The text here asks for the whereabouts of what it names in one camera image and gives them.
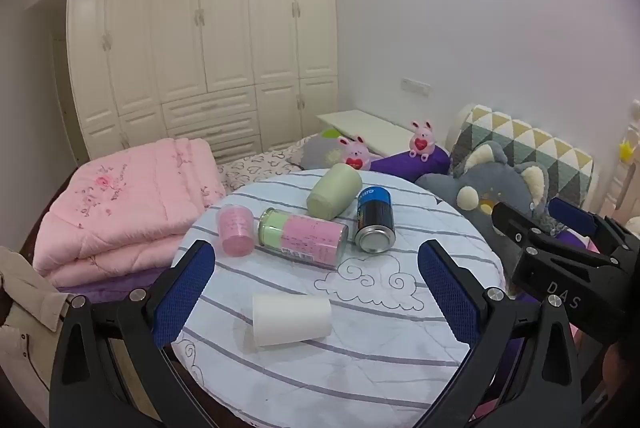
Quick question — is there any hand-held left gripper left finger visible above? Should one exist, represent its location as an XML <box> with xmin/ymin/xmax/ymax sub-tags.
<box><xmin>48</xmin><ymin>239</ymin><xmax>217</xmax><ymax>428</ymax></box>

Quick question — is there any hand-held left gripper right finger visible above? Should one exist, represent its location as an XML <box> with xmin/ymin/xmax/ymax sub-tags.
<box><xmin>417</xmin><ymin>239</ymin><xmax>584</xmax><ymax>428</ymax></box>

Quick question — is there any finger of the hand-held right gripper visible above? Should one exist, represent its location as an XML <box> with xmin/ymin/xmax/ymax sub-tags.
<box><xmin>548</xmin><ymin>196</ymin><xmax>632</xmax><ymax>249</ymax></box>
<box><xmin>491</xmin><ymin>201</ymin><xmax>556</xmax><ymax>253</ymax></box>

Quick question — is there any white cup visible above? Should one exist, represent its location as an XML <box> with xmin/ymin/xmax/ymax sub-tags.
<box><xmin>251</xmin><ymin>293</ymin><xmax>333</xmax><ymax>348</ymax></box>

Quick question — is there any pink cup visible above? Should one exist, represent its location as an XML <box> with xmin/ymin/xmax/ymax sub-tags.
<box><xmin>215</xmin><ymin>203</ymin><xmax>256</xmax><ymax>257</ymax></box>

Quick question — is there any green cup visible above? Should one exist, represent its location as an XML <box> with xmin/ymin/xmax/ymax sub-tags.
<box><xmin>306</xmin><ymin>163</ymin><xmax>363</xmax><ymax>220</ymax></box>

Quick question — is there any grey plush toy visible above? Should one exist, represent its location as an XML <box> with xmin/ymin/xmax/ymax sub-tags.
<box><xmin>414</xmin><ymin>140</ymin><xmax>567</xmax><ymax>239</ymax></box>

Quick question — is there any triangle patterned headboard cushion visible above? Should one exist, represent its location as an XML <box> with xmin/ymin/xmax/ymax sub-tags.
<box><xmin>449</xmin><ymin>104</ymin><xmax>595</xmax><ymax>215</ymax></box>

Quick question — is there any striped round tablecloth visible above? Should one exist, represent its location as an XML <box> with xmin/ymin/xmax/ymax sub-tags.
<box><xmin>170</xmin><ymin>168</ymin><xmax>507</xmax><ymax>420</ymax></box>

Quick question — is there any blue and black can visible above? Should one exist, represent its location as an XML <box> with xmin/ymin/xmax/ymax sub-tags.
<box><xmin>353</xmin><ymin>186</ymin><xmax>396</xmax><ymax>254</ymax></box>

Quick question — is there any pink folded quilt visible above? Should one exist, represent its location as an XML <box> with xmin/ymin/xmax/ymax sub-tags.
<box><xmin>32</xmin><ymin>137</ymin><xmax>227</xmax><ymax>289</ymax></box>

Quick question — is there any pink bunny toy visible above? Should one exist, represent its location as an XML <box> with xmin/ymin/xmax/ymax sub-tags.
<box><xmin>408</xmin><ymin>120</ymin><xmax>436</xmax><ymax>161</ymax></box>
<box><xmin>335</xmin><ymin>135</ymin><xmax>384</xmax><ymax>173</ymax></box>

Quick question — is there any purple pillow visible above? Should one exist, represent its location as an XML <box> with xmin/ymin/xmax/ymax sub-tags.
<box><xmin>369</xmin><ymin>144</ymin><xmax>451</xmax><ymax>183</ymax></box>

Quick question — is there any clear tube of cups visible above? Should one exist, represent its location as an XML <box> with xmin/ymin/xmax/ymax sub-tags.
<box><xmin>256</xmin><ymin>207</ymin><xmax>350</xmax><ymax>271</ymax></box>

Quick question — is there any heart print bed sheet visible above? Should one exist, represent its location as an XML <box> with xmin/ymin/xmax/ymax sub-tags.
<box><xmin>217</xmin><ymin>146</ymin><xmax>307</xmax><ymax>197</ymax></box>

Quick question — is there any beige jacket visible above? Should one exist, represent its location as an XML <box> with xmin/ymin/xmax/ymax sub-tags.
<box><xmin>0</xmin><ymin>246</ymin><xmax>84</xmax><ymax>402</ymax></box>

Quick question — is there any white bedside table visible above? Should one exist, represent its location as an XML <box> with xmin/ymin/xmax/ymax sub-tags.
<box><xmin>315</xmin><ymin>109</ymin><xmax>427</xmax><ymax>157</ymax></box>

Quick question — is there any grey flower pillow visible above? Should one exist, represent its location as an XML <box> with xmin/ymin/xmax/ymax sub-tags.
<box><xmin>294</xmin><ymin>129</ymin><xmax>352</xmax><ymax>171</ymax></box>

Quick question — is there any cream wardrobe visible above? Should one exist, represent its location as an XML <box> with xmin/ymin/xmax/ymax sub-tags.
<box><xmin>65</xmin><ymin>0</ymin><xmax>342</xmax><ymax>165</ymax></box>

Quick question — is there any white bed frame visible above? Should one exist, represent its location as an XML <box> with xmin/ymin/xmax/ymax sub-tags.
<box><xmin>597</xmin><ymin>98</ymin><xmax>640</xmax><ymax>239</ymax></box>

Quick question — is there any white wall socket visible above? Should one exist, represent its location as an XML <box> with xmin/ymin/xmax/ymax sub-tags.
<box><xmin>400</xmin><ymin>77</ymin><xmax>431</xmax><ymax>95</ymax></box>

